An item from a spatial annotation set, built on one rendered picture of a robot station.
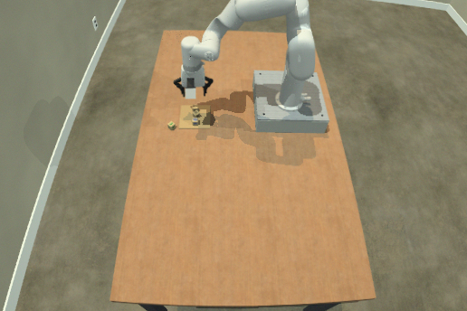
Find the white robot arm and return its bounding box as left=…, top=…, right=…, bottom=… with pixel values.
left=181, top=0, right=315, bottom=111

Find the tan flat mat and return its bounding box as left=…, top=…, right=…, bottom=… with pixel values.
left=179, top=105, right=211, bottom=128

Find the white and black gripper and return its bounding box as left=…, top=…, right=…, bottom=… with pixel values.
left=174, top=65, right=214, bottom=97

